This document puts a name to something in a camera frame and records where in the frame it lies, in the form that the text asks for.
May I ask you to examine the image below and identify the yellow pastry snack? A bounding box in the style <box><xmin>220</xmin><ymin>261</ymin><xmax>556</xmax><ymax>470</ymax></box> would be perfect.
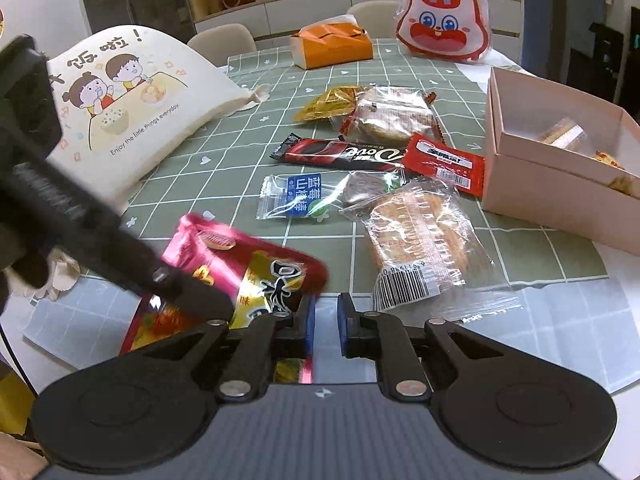
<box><xmin>594</xmin><ymin>150</ymin><xmax>627</xmax><ymax>170</ymax></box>

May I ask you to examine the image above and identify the dark chocolate bar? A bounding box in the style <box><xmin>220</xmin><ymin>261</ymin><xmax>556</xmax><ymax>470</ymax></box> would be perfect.
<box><xmin>270</xmin><ymin>133</ymin><xmax>412</xmax><ymax>172</ymax></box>

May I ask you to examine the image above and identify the blue clear snack packet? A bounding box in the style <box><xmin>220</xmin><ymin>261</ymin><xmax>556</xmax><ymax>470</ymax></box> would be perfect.
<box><xmin>256</xmin><ymin>174</ymin><xmax>335</xmax><ymax>222</ymax></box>

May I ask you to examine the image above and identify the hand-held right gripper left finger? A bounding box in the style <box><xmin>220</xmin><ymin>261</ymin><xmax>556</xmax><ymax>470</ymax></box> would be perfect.
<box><xmin>135</xmin><ymin>294</ymin><xmax>317</xmax><ymax>403</ymax></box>

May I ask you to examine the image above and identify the clear wrapped cracker packet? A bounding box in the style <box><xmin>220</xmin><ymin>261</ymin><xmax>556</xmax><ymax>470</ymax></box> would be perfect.
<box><xmin>536</xmin><ymin>117</ymin><xmax>587</xmax><ymax>150</ymax></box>

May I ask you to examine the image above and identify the person's left hand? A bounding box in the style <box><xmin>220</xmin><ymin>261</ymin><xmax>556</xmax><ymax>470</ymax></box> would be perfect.
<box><xmin>0</xmin><ymin>251</ymin><xmax>52</xmax><ymax>311</ymax></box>

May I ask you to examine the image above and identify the orange tissue box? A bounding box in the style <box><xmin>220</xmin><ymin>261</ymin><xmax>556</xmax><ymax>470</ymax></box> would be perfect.
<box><xmin>290</xmin><ymin>21</ymin><xmax>374</xmax><ymax>71</ymax></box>

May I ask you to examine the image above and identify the red snack packet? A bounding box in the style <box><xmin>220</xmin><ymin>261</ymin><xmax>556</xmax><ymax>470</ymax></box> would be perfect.
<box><xmin>402</xmin><ymin>132</ymin><xmax>487</xmax><ymax>199</ymax></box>

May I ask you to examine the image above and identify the yellow snack packet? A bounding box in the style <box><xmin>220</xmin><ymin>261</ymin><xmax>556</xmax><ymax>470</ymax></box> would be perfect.
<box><xmin>292</xmin><ymin>86</ymin><xmax>366</xmax><ymax>123</ymax></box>

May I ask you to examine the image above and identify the clear rice cracker packet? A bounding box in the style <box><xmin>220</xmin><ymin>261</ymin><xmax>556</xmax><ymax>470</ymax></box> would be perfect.
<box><xmin>340</xmin><ymin>85</ymin><xmax>446</xmax><ymax>147</ymax></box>

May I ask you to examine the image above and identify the wooden shelf cabinet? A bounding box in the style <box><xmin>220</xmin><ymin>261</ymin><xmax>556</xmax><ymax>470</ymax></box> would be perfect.
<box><xmin>177</xmin><ymin>0</ymin><xmax>524</xmax><ymax>42</ymax></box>

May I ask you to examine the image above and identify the small brown cake packet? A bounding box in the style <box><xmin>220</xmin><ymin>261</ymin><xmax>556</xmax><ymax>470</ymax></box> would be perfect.
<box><xmin>339</xmin><ymin>170</ymin><xmax>407</xmax><ymax>222</ymax></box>

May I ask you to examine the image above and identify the pink red snack bag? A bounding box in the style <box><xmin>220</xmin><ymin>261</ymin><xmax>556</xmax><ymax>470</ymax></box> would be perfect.
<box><xmin>119</xmin><ymin>213</ymin><xmax>330</xmax><ymax>386</ymax></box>

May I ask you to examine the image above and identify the pink cardboard box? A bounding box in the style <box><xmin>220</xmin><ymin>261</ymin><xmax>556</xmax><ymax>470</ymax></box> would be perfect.
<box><xmin>481</xmin><ymin>66</ymin><xmax>640</xmax><ymax>257</ymax></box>

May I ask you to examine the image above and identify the large clear bread packet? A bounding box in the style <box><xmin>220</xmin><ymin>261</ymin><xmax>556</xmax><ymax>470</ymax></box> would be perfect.
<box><xmin>359</xmin><ymin>179</ymin><xmax>522</xmax><ymax>322</ymax></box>

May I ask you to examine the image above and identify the yellow object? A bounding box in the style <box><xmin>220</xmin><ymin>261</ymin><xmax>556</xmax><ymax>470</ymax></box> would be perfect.
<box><xmin>0</xmin><ymin>374</ymin><xmax>37</xmax><ymax>437</ymax></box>

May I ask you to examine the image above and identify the green grid tablecloth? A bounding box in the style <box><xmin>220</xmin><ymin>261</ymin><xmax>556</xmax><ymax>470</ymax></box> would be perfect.
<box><xmin>20</xmin><ymin>37</ymin><xmax>608</xmax><ymax>361</ymax></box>

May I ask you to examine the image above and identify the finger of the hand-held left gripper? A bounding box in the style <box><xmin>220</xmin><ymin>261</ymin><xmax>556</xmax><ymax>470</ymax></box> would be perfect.
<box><xmin>12</xmin><ymin>160</ymin><xmax>235</xmax><ymax>323</ymax></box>

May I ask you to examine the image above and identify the cream printed canvas bag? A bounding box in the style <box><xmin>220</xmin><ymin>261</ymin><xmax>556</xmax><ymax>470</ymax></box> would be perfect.
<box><xmin>44</xmin><ymin>25</ymin><xmax>272</xmax><ymax>213</ymax></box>

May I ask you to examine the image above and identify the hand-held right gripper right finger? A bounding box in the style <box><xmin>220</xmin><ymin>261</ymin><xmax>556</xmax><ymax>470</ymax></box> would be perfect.
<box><xmin>337</xmin><ymin>292</ymin><xmax>506</xmax><ymax>403</ymax></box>

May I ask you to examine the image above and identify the beige chair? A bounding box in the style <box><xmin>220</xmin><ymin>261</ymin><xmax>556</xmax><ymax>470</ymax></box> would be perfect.
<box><xmin>187</xmin><ymin>23</ymin><xmax>259</xmax><ymax>67</ymax></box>
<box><xmin>346</xmin><ymin>0</ymin><xmax>402</xmax><ymax>27</ymax></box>

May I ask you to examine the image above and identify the black appliance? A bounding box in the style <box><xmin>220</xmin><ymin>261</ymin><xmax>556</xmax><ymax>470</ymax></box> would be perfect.
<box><xmin>589</xmin><ymin>7</ymin><xmax>640</xmax><ymax>127</ymax></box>

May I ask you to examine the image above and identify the red white rabbit pouch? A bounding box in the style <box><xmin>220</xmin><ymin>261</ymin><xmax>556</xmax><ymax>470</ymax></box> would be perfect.
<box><xmin>395</xmin><ymin>0</ymin><xmax>494</xmax><ymax>64</ymax></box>

